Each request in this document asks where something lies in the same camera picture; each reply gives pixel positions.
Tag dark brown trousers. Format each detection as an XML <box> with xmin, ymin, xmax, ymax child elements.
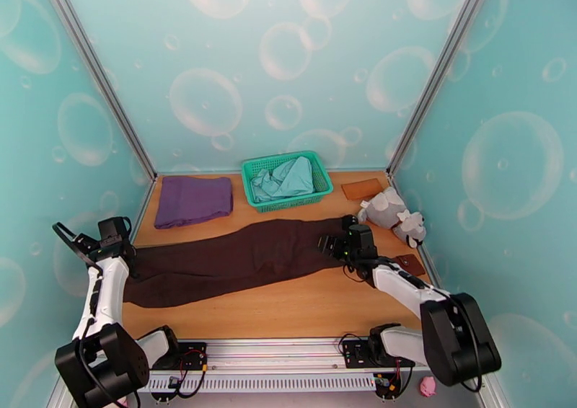
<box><xmin>122</xmin><ymin>216</ymin><xmax>358</xmax><ymax>310</ymax></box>

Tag purple folded trousers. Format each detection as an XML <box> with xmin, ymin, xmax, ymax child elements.
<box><xmin>154</xmin><ymin>176</ymin><xmax>234</xmax><ymax>231</ymax></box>

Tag tan flat leather pad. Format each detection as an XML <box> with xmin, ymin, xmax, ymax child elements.
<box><xmin>340</xmin><ymin>178</ymin><xmax>382</xmax><ymax>202</ymax></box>

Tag large grey plush toy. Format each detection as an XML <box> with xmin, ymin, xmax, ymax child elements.
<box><xmin>358</xmin><ymin>187</ymin><xmax>410</xmax><ymax>231</ymax></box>

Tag brown leather snap wallet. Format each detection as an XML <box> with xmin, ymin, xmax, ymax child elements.
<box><xmin>391</xmin><ymin>254</ymin><xmax>432</xmax><ymax>279</ymax></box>

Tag small grey plush toy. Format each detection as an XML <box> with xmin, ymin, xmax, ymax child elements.
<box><xmin>392</xmin><ymin>210</ymin><xmax>428</xmax><ymax>250</ymax></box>

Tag teal plastic basket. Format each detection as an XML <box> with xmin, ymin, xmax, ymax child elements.
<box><xmin>241</xmin><ymin>151</ymin><xmax>335</xmax><ymax>214</ymax></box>

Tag light blue crumpled cloth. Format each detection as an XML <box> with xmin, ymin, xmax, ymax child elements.
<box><xmin>250</xmin><ymin>156</ymin><xmax>316</xmax><ymax>204</ymax></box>

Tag aluminium table side rail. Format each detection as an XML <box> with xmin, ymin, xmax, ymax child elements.
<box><xmin>131</xmin><ymin>176</ymin><xmax>157</xmax><ymax>243</ymax></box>

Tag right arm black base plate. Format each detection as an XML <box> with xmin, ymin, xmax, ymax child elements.
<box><xmin>342</xmin><ymin>339</ymin><xmax>416</xmax><ymax>370</ymax></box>

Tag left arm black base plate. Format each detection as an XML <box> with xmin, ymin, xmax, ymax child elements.
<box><xmin>151</xmin><ymin>341</ymin><xmax>208</xmax><ymax>372</ymax></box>

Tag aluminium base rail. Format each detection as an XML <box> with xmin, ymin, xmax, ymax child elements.
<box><xmin>149</xmin><ymin>337</ymin><xmax>433</xmax><ymax>377</ymax></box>

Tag left arm power cable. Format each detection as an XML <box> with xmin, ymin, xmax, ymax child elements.
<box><xmin>173</xmin><ymin>349</ymin><xmax>210</xmax><ymax>399</ymax></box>

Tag arm power cable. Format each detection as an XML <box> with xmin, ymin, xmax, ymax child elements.
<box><xmin>387</xmin><ymin>358</ymin><xmax>414</xmax><ymax>399</ymax></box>
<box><xmin>173</xmin><ymin>349</ymin><xmax>210</xmax><ymax>399</ymax></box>

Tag right arm power cable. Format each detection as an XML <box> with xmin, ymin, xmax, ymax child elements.
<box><xmin>387</xmin><ymin>358</ymin><xmax>414</xmax><ymax>399</ymax></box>

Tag aluminium frame post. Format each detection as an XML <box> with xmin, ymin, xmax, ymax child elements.
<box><xmin>45</xmin><ymin>373</ymin><xmax>73</xmax><ymax>408</ymax></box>
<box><xmin>387</xmin><ymin>0</ymin><xmax>501</xmax><ymax>177</ymax></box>
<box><xmin>477</xmin><ymin>373</ymin><xmax>511</xmax><ymax>408</ymax></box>
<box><xmin>35</xmin><ymin>0</ymin><xmax>157</xmax><ymax>179</ymax></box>

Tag white slotted cable duct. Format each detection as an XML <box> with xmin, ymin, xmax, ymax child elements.
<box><xmin>137</xmin><ymin>373</ymin><xmax>378</xmax><ymax>394</ymax></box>

